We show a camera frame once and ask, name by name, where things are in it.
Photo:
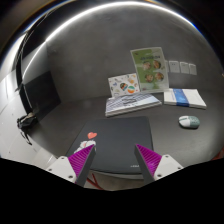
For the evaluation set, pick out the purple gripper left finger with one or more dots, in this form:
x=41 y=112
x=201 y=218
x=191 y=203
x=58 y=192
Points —
x=74 y=168

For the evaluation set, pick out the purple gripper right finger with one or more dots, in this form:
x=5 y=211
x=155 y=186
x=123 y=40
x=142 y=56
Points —
x=153 y=165

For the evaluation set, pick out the black mouse pad with stickers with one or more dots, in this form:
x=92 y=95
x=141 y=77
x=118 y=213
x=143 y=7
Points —
x=115 y=140

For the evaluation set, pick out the white and green computer mouse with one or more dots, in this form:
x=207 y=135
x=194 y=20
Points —
x=191 y=122

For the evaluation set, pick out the striped grey book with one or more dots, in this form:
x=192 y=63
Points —
x=129 y=103

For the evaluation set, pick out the black bag on floor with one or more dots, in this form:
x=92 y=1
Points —
x=27 y=122

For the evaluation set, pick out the white book with blue band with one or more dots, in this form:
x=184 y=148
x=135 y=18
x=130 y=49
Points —
x=184 y=97

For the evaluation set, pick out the white sticker card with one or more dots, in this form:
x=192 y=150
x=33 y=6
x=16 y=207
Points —
x=124 y=85

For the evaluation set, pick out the black monitor panel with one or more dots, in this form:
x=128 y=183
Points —
x=38 y=94

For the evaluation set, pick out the green standing menu card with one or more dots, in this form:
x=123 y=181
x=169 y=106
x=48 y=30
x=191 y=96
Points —
x=151 y=69

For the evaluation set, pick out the white wall socket left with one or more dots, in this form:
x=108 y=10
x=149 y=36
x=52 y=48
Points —
x=174 y=66

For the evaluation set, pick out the white wall socket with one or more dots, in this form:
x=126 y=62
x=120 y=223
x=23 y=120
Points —
x=174 y=66
x=193 y=69
x=184 y=67

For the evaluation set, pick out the white wall socket right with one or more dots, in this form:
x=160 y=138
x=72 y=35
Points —
x=193 y=69

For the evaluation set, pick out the white wall socket middle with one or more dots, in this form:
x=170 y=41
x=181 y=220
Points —
x=184 y=67

